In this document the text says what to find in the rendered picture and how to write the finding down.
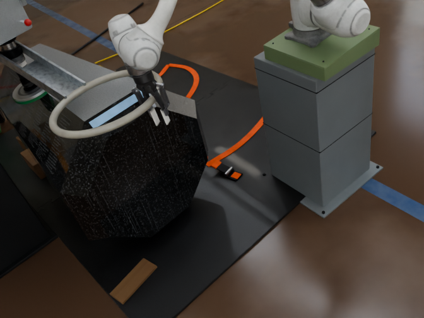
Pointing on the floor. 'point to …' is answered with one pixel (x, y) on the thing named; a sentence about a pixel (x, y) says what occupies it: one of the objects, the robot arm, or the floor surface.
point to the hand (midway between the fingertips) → (160, 116)
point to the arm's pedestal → (318, 130)
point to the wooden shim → (133, 281)
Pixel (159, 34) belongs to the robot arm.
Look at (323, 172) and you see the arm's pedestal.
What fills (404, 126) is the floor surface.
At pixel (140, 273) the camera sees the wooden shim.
